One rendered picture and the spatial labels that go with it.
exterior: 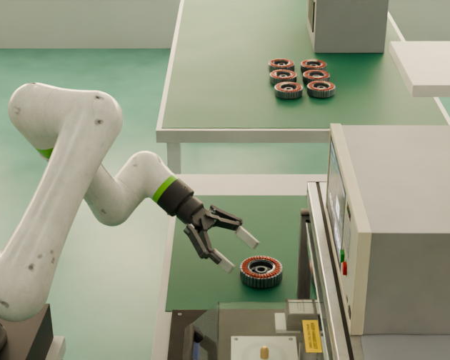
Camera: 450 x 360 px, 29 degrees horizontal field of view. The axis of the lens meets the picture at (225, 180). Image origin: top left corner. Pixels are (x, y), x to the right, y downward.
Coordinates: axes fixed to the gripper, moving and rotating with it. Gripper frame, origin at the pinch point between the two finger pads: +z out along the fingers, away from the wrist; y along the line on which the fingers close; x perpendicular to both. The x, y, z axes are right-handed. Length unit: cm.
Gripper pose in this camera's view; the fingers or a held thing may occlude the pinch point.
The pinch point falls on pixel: (241, 254)
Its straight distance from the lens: 227.3
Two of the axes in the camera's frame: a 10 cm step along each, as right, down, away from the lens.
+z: 7.5, 6.4, -1.5
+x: 4.4, -6.6, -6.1
